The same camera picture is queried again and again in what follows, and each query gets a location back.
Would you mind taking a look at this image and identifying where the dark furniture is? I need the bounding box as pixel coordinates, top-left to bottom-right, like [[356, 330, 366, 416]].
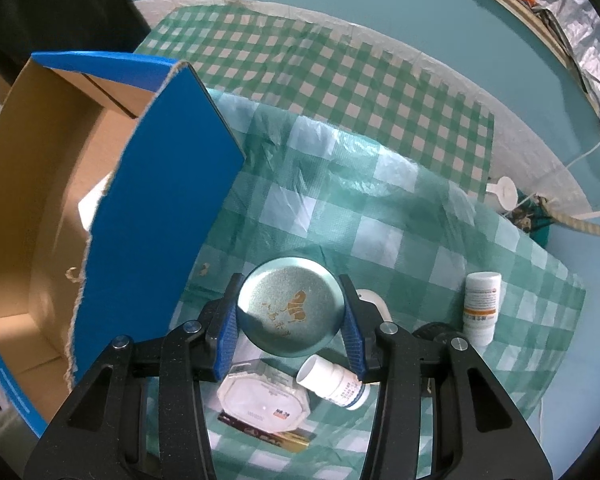
[[0, 0, 153, 106]]

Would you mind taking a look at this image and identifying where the white octagonal box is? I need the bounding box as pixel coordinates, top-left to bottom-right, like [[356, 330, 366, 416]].
[[216, 364, 311, 432]]

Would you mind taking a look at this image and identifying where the white earbuds case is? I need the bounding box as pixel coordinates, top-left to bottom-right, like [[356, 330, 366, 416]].
[[77, 172, 113, 236]]

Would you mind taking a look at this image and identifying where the wooden edge strip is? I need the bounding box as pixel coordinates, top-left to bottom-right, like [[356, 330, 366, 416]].
[[430, 0, 596, 106]]

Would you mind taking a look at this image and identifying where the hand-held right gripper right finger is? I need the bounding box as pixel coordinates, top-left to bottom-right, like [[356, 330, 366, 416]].
[[337, 274, 553, 480]]

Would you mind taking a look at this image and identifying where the blue cardboard box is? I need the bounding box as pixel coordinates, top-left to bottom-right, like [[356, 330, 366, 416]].
[[0, 51, 247, 436]]

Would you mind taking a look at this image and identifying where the large-check green plastic tablecloth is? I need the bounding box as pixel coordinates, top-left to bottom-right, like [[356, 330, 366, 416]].
[[145, 87, 586, 480]]

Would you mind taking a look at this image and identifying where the round green tin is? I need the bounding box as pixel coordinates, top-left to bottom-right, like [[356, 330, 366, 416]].
[[236, 257, 346, 358]]

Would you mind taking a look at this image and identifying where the white round fitting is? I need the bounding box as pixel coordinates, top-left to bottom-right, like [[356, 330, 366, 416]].
[[485, 176, 520, 212]]

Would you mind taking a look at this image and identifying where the small-check green cloth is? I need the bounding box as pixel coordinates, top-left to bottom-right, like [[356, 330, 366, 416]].
[[132, 0, 496, 206]]

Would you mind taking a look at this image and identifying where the beige rope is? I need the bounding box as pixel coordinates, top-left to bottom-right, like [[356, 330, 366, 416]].
[[555, 207, 600, 239]]

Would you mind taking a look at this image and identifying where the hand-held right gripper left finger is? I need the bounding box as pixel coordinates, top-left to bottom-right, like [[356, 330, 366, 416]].
[[25, 272, 246, 480]]

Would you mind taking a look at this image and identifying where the dark flat box gold trim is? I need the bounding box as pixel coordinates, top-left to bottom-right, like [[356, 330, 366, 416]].
[[217, 410, 313, 455]]

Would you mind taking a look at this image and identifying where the white charger plug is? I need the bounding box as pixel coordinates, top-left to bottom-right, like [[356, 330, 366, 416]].
[[355, 288, 393, 323]]

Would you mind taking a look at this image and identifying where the white cable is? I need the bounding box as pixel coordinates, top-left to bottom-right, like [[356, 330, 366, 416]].
[[562, 139, 600, 170]]

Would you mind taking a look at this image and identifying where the small white bottle cap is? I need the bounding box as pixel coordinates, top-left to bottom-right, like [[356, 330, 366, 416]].
[[296, 354, 372, 411]]

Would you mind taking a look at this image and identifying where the white pill bottle orange label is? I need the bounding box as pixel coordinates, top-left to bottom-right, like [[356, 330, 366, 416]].
[[462, 271, 502, 347]]

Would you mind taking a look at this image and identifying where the silver foil sheet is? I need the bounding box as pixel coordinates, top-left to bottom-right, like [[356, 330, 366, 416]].
[[485, 0, 600, 181]]

